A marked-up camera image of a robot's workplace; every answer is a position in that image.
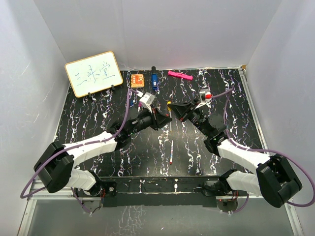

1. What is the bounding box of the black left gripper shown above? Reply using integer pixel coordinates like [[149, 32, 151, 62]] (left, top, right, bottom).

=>
[[128, 105, 171, 136]]

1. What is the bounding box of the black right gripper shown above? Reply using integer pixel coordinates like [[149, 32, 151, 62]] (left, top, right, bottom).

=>
[[169, 99, 211, 137]]

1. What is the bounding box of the yellow marker pen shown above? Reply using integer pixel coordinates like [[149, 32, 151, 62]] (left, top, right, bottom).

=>
[[169, 110, 172, 132]]

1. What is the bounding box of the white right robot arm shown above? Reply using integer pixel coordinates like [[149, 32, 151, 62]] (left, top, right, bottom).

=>
[[167, 99, 302, 208]]

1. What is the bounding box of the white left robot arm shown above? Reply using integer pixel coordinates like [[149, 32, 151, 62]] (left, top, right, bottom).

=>
[[33, 108, 172, 196]]

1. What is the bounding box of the red marker pen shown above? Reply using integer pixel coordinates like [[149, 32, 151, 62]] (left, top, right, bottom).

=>
[[169, 140, 174, 165]]

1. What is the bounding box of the pink plastic clip bar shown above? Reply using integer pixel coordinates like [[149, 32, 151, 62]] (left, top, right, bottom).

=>
[[168, 70, 193, 81]]

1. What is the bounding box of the blue stapler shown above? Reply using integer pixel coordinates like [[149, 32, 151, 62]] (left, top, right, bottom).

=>
[[151, 66, 158, 90]]

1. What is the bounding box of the small orange notebook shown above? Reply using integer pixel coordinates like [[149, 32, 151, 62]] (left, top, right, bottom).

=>
[[130, 74, 144, 88]]

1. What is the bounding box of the small yellow-framed whiteboard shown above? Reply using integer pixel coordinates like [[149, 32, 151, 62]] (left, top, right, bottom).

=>
[[64, 51, 123, 98]]

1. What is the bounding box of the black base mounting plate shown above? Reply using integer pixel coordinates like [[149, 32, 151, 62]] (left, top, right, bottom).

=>
[[98, 176, 243, 208]]

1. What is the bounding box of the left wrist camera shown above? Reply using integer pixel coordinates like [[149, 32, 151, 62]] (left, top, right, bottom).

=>
[[139, 92, 156, 113]]

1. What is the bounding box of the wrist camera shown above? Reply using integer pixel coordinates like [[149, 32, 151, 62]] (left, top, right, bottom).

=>
[[139, 92, 156, 113], [195, 88, 212, 109]]

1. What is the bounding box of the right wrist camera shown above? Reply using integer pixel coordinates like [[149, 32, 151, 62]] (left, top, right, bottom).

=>
[[195, 88, 212, 109]]

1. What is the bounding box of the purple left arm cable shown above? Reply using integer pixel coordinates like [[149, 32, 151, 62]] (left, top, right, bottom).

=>
[[20, 88, 145, 217]]

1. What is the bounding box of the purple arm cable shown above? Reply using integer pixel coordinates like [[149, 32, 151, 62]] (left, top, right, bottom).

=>
[[20, 88, 145, 217], [204, 88, 315, 214]]

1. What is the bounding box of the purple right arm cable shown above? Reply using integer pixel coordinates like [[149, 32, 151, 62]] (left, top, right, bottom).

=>
[[204, 88, 315, 214]]

